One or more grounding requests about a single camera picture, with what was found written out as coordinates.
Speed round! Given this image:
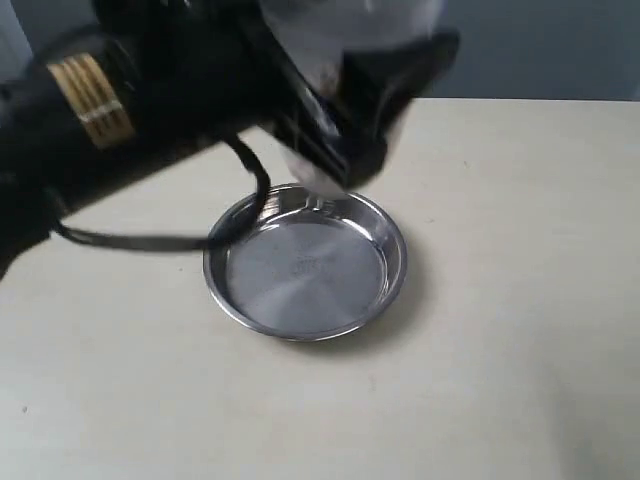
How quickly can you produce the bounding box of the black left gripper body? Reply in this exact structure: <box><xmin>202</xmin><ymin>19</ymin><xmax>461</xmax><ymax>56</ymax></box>
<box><xmin>89</xmin><ymin>1</ymin><xmax>350</xmax><ymax>185</ymax></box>

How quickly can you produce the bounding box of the clear plastic shaker bottle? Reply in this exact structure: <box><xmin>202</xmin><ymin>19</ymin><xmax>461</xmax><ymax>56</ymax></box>
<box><xmin>259</xmin><ymin>1</ymin><xmax>451</xmax><ymax>198</ymax></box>

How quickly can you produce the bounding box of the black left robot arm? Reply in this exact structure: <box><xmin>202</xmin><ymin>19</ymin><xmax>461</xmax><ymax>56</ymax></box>
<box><xmin>1</xmin><ymin>1</ymin><xmax>461</xmax><ymax>269</ymax></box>

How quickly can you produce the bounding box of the round stainless steel plate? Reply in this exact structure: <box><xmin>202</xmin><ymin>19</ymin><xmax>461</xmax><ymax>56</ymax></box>
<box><xmin>203</xmin><ymin>184</ymin><xmax>408</xmax><ymax>342</ymax></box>

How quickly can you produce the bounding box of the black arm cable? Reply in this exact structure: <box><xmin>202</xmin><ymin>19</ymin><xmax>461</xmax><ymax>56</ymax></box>
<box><xmin>52</xmin><ymin>134</ymin><xmax>274</xmax><ymax>254</ymax></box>

